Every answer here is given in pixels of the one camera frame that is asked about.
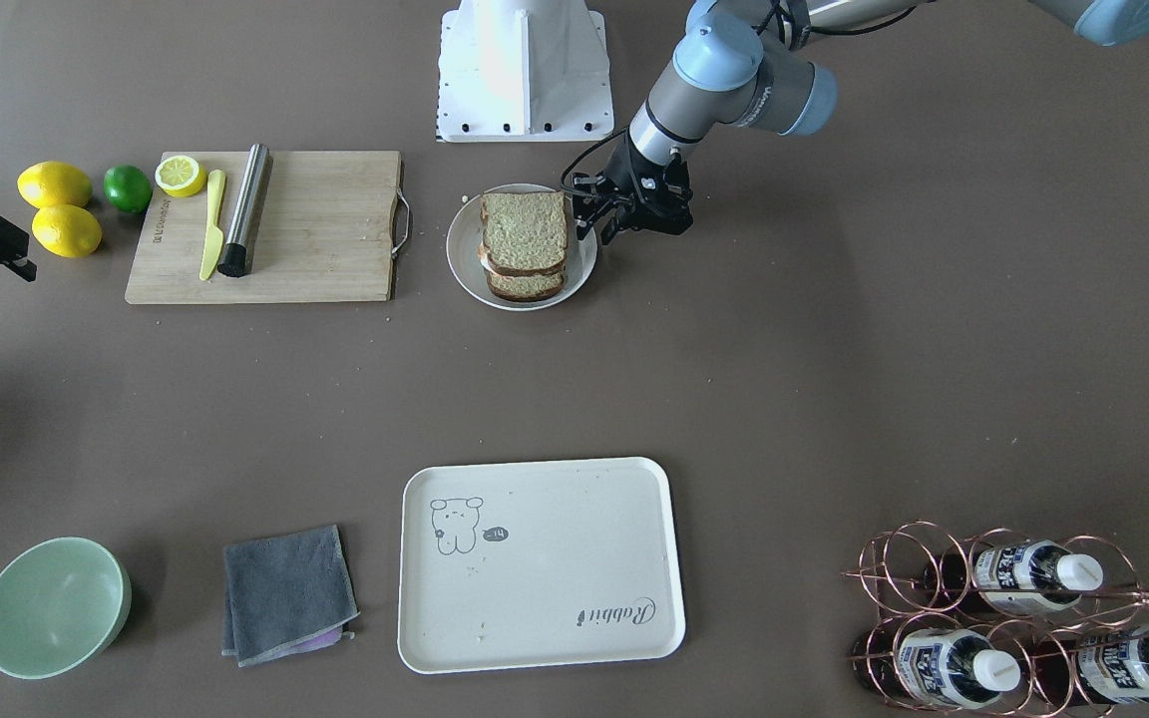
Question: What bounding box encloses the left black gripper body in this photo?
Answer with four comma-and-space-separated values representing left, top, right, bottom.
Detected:
602, 132, 693, 236

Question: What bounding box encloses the bread slice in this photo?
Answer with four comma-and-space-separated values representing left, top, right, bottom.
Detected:
483, 269, 566, 303
480, 190, 569, 276

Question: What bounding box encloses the white round plate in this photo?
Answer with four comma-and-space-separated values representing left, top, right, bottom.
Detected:
447, 183, 600, 310

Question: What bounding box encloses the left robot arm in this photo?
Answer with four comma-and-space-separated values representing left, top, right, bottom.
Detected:
561, 1, 916, 242

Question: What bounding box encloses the cream rabbit tray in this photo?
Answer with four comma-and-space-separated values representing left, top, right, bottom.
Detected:
398, 456, 687, 674

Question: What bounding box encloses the yellow lemon lower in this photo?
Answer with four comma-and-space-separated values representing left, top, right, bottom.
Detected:
32, 204, 102, 258

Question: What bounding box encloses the yellow lemon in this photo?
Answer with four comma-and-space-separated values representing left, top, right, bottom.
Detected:
17, 161, 93, 209
32, 204, 102, 258

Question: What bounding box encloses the yellow lemon upper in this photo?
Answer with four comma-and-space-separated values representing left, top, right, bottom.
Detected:
17, 161, 93, 209

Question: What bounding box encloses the fried egg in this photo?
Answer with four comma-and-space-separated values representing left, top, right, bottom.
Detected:
476, 242, 492, 271

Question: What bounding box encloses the green lime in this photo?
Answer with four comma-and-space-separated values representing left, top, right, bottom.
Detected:
102, 165, 154, 214

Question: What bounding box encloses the half lemon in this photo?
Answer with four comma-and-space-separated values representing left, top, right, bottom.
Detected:
154, 155, 208, 198

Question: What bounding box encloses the yellow plastic knife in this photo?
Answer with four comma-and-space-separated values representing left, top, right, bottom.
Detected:
196, 170, 226, 281

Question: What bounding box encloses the steel cylinder black tip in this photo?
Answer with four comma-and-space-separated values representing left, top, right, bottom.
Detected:
217, 142, 273, 277

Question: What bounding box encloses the wooden cutting board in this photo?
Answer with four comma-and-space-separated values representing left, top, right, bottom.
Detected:
125, 150, 403, 304

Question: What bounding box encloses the green bowl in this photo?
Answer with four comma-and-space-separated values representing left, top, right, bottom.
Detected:
0, 536, 133, 680

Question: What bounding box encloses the grey folded cloth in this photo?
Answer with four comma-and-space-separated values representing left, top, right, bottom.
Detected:
219, 524, 360, 667

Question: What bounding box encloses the tea bottle one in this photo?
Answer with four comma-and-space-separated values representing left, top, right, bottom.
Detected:
913, 539, 1105, 618

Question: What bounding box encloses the tea bottle two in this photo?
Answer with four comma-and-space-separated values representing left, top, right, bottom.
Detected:
849, 628, 1021, 710

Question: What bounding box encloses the tea bottle three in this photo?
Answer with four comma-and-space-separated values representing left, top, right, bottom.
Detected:
1031, 630, 1149, 707

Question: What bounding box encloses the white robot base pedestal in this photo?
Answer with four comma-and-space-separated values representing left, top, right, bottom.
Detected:
435, 1, 615, 142

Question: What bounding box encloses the copper wire bottle rack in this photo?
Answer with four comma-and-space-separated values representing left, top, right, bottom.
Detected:
847, 520, 1149, 717

